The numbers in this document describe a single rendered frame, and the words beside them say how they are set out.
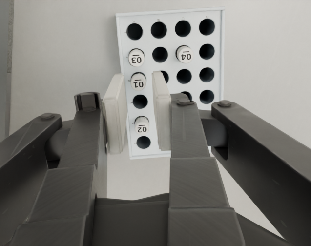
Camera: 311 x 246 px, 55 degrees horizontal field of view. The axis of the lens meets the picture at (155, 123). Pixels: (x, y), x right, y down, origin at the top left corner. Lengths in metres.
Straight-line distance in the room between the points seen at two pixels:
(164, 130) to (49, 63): 0.17
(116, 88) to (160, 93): 0.03
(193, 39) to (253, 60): 0.08
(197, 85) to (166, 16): 0.06
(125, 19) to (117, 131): 0.11
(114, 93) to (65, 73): 0.14
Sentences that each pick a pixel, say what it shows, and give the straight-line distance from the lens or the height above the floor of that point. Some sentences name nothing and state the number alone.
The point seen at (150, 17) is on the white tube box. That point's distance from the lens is 0.24.
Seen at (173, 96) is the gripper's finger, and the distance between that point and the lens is 0.17.
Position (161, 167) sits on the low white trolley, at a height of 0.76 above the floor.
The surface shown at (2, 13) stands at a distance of 0.20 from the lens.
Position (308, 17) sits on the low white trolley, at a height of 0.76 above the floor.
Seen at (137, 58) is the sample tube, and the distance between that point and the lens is 0.23.
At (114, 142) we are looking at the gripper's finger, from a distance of 0.15.
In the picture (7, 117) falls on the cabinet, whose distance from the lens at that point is 0.70.
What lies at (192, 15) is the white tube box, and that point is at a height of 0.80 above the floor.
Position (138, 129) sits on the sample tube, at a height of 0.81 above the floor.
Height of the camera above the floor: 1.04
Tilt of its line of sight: 69 degrees down
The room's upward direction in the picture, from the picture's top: 172 degrees clockwise
